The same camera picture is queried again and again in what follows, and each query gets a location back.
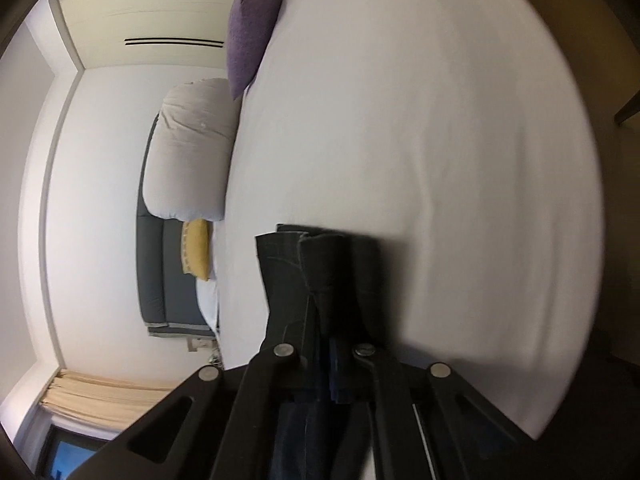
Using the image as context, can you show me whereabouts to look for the beige curtain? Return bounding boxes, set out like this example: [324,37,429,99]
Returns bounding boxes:
[40,369,182,434]

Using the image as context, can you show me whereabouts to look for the grey padded headboard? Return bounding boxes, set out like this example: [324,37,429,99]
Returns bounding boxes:
[136,112,217,337]

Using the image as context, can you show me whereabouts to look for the cream wardrobe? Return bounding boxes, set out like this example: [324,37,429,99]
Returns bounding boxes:
[50,0,262,72]

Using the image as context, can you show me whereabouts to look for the yellow pillow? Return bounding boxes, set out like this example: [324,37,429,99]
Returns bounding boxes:
[180,218,211,281]

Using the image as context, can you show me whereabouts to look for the white pillow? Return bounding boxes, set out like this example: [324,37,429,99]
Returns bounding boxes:
[196,277,221,334]

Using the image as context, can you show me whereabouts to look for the dark denim pants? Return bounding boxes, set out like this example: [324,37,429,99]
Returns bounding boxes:
[255,223,403,480]

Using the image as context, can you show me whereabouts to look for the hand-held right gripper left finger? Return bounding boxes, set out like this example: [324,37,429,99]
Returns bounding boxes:
[70,342,304,480]

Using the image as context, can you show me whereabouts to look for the black framed glass door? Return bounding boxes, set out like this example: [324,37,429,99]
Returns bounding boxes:
[34,422,109,480]

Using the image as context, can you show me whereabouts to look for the rolled white duvet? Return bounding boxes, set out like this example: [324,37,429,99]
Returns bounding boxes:
[141,78,241,223]

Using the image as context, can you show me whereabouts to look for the bed with white sheet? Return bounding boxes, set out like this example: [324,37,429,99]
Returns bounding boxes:
[197,0,604,442]

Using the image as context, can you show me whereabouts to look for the purple pillow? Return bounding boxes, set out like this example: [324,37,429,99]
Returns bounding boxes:
[227,0,287,101]

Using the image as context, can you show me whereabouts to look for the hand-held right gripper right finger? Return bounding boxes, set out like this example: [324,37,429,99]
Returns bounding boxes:
[350,343,539,480]

